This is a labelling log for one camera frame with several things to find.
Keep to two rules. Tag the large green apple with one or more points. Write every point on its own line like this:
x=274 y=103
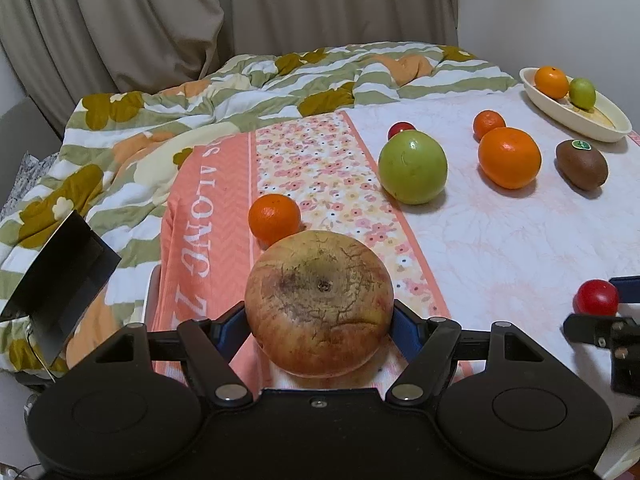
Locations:
x=412 y=167

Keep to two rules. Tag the brown-red russet apple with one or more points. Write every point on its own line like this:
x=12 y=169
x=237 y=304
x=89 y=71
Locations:
x=320 y=305

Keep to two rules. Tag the large orange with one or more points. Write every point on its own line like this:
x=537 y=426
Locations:
x=510 y=157

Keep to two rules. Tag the beige curtain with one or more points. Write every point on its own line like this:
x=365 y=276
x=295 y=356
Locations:
x=150 y=15

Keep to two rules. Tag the medium mandarin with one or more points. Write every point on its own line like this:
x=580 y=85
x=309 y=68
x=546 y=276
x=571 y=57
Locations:
x=272 y=217

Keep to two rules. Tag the orange with stem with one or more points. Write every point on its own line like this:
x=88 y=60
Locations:
x=550 y=82

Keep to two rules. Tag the grey upholstered headboard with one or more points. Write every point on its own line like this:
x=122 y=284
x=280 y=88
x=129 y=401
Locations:
x=25 y=130

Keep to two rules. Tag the brown kiwi with sticker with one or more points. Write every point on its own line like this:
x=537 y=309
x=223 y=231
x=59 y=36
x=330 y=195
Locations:
x=582 y=166

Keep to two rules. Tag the black box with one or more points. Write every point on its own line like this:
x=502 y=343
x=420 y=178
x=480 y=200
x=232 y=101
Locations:
x=65 y=280

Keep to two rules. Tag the small green fruit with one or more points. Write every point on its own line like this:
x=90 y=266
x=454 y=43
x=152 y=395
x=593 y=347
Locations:
x=582 y=92

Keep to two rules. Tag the green striped floral quilt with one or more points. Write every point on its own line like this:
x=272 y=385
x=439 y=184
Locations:
x=150 y=125

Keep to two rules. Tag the grey patterned cloth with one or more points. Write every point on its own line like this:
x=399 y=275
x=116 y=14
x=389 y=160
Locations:
x=32 y=175

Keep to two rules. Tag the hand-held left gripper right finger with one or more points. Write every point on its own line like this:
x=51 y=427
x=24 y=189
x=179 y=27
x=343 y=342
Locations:
x=404 y=327

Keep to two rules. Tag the cream oval dish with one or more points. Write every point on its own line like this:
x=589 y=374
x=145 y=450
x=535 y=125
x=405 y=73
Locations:
x=602 y=125

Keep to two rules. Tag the small mandarin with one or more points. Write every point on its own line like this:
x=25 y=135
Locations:
x=487 y=122

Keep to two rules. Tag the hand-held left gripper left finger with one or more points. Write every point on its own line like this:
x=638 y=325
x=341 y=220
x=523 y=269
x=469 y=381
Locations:
x=231 y=327

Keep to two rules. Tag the white object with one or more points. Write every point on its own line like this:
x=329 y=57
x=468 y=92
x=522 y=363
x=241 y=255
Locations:
x=622 y=455

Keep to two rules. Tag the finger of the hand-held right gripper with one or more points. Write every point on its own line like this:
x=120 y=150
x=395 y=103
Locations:
x=629 y=290
x=585 y=329

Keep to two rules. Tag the red cherry tomato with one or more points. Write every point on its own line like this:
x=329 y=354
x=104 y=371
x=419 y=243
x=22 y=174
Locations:
x=400 y=129
x=595 y=297

